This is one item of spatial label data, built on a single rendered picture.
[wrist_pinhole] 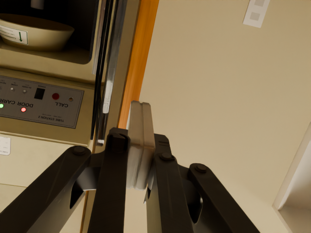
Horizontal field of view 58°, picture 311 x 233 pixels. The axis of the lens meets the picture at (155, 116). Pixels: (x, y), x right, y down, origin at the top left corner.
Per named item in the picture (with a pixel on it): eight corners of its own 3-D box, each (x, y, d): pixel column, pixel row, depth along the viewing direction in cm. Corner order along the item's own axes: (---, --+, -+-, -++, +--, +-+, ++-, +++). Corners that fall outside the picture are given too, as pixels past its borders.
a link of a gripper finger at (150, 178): (154, 176, 14) (212, 185, 14) (150, 131, 18) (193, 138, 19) (148, 201, 14) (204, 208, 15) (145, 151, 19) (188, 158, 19)
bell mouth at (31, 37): (80, 26, 75) (78, 47, 77) (11, 11, 73) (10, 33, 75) (65, 33, 59) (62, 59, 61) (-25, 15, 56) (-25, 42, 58)
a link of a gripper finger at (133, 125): (132, 190, 16) (119, 189, 16) (133, 135, 22) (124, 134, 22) (142, 145, 15) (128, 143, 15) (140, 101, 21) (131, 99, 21)
